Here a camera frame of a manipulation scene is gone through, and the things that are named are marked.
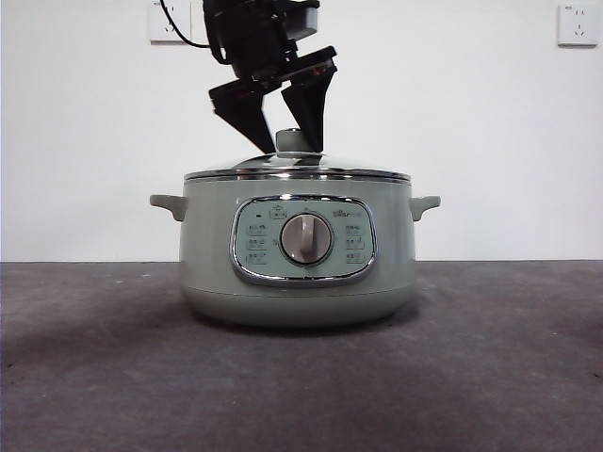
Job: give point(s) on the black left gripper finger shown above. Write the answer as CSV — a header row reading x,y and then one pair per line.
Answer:
x,y
249,122
311,108

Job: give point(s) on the glass lid with green knob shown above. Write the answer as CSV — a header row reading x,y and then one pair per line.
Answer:
x,y
339,168

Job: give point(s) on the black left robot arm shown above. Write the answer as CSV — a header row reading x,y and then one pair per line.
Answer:
x,y
249,33

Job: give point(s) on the sage green electric cooking pot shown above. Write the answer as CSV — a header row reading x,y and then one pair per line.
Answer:
x,y
212,263

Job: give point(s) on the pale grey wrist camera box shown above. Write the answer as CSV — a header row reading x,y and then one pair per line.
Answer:
x,y
305,21

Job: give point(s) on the white wall socket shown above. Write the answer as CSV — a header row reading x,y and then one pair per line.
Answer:
x,y
158,34
578,26

